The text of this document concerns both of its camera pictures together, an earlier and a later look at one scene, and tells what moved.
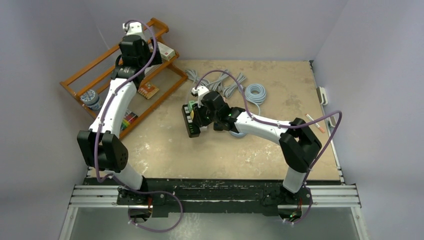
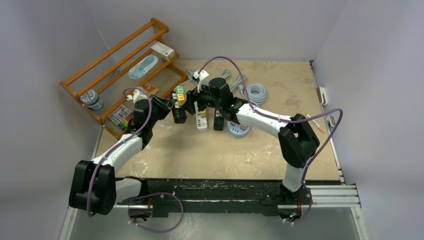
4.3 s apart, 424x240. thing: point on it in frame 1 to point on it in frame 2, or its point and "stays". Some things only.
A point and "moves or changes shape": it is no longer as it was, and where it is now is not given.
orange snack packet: x=147 y=89 stays
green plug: x=190 y=105 moves or changes shape
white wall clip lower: x=330 y=122 stays
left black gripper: x=146 y=48 to x=165 y=106
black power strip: x=193 y=129 to x=180 y=114
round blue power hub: x=236 y=134 stays
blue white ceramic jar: x=90 y=98 stays
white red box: x=166 y=52 stays
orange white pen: x=322 y=130 stays
